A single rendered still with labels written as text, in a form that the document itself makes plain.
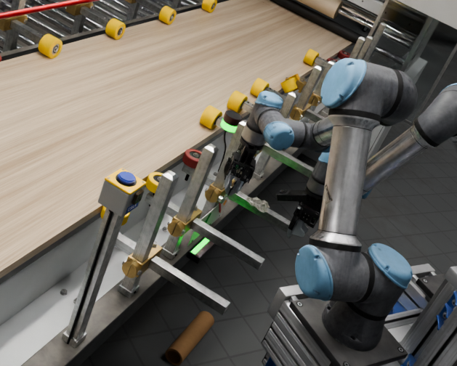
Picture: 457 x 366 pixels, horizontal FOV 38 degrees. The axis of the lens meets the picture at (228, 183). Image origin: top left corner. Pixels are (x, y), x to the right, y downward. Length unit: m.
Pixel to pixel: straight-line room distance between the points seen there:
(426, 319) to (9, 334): 1.09
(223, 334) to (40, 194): 1.39
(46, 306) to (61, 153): 0.47
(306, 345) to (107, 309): 0.57
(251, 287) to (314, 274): 1.91
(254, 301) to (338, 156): 1.89
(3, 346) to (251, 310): 1.61
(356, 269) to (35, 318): 0.93
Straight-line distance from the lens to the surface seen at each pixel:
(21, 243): 1.73
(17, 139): 2.11
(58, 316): 1.96
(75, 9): 3.08
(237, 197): 2.28
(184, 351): 2.78
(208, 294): 1.88
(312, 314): 1.64
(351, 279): 1.46
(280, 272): 3.52
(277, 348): 1.78
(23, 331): 1.90
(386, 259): 1.52
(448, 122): 1.84
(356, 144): 1.46
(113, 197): 1.46
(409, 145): 1.87
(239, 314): 3.15
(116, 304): 1.93
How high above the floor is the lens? 2.01
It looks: 30 degrees down
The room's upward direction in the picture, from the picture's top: 23 degrees clockwise
